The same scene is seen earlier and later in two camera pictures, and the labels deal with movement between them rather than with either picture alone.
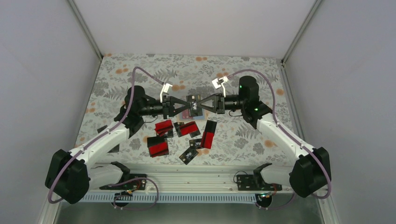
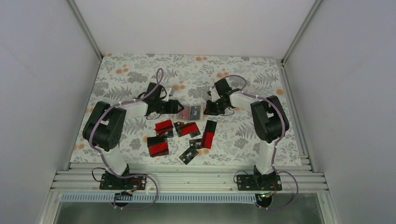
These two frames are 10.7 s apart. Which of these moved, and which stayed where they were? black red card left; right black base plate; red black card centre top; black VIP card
Moved: black VIP card
Stayed: red black card centre top; right black base plate; black red card left
